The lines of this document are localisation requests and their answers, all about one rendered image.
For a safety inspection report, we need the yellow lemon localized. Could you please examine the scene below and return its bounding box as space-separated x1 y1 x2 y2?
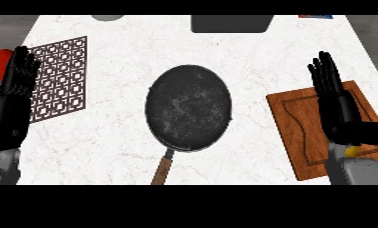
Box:
344 145 362 158

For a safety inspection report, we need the brown patterned placemat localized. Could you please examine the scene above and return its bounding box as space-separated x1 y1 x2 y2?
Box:
27 35 89 124

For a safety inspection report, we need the grey round object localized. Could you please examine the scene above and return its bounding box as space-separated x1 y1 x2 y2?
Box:
90 15 126 22

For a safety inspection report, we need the brown wooden cutting board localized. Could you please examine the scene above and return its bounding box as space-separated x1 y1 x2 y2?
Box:
266 80 378 182

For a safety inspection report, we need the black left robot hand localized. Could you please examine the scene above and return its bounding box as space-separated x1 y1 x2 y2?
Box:
0 45 43 151

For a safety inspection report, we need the dark grey appliance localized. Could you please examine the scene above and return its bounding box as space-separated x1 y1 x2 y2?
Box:
191 15 275 34

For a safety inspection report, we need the black frying pan wooden handle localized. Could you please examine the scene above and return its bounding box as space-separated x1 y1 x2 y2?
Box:
143 64 233 186

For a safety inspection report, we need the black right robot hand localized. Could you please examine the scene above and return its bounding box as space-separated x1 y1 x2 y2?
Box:
307 50 378 147

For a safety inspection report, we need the red and blue object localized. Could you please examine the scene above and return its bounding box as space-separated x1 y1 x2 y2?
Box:
297 15 335 20

